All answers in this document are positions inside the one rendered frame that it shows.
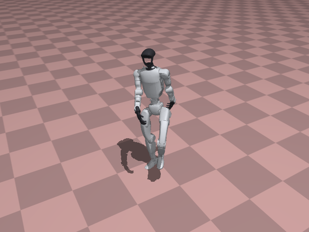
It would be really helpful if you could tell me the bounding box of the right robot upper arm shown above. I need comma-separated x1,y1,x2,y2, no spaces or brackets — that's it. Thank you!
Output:
133,69,143,96

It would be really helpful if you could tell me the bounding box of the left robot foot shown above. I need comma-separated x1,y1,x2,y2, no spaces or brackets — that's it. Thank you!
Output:
156,155,164,170

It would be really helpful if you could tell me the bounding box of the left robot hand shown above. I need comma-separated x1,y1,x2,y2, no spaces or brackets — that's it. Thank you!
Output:
166,101,175,109

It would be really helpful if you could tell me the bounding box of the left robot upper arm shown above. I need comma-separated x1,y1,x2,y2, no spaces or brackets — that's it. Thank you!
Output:
159,69,172,93

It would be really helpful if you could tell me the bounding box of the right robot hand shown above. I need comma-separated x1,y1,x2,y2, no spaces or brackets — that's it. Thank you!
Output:
135,106,146,125

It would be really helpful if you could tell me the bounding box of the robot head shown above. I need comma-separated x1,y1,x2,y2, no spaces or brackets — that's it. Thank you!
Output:
141,48,157,71

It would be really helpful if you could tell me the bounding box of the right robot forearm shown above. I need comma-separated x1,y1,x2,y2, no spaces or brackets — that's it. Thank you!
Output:
134,91,141,111

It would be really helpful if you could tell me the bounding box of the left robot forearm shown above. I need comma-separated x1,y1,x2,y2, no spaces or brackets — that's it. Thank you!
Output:
168,86,176,103

